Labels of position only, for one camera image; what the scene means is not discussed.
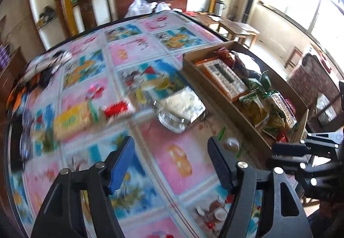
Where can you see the red and white snack packet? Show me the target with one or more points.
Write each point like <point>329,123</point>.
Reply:
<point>118,110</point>

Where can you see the patterned armchair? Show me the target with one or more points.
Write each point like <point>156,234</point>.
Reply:
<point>314,82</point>

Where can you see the dark red snack packet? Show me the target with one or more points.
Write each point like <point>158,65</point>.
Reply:
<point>225,56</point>

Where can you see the white plastic packet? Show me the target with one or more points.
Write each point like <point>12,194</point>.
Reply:
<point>247,61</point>

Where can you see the yellow green snack packet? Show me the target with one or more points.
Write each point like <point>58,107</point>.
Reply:
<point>254,109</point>

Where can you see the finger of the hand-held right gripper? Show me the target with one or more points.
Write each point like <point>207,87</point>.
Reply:
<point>291,149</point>
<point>285,164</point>

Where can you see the black eyeglasses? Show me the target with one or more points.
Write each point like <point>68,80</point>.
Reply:
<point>27,133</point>

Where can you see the wooden side table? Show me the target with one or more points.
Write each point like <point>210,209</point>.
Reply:
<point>239,28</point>

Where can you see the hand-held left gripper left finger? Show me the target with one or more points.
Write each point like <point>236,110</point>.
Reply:
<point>121,168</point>

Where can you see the purple bottle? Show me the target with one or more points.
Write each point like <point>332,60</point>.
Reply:
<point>7,52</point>
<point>2,55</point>

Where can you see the orange snack packet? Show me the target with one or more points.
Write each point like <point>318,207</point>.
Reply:
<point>223,76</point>

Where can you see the low wooden table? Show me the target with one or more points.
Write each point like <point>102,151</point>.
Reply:
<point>207,18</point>

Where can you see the dark items on shelf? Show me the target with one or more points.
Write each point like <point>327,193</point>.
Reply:
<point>48,13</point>

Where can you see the steel kettle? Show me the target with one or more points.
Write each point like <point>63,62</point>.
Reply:
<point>219,8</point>

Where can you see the yellow label cracker packet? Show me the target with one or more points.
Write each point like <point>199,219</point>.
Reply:
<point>71,121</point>

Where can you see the small green snack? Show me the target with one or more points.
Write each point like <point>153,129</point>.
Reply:
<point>231,143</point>

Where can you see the wooden chair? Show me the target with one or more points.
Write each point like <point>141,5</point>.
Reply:
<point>86,1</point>

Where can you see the white plastic bag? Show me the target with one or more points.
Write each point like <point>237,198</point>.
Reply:
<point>139,8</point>

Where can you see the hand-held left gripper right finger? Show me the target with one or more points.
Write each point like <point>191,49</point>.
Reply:
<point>220,165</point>

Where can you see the dark green snack packet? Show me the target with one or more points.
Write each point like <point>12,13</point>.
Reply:
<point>258,83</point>

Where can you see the cardboard box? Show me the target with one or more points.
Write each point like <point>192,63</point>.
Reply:
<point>223,104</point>

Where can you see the patterned black white cloth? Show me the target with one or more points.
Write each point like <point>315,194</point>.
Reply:
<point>43,74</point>

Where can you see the wooden stool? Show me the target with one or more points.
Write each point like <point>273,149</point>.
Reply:
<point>294,52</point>

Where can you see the black flat case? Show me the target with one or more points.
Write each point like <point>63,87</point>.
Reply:
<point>14,146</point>

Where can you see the green brown snack packet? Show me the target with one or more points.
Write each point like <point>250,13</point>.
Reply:
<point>280,114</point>

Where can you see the silver foil snack packet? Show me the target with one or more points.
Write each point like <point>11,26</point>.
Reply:
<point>180,109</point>

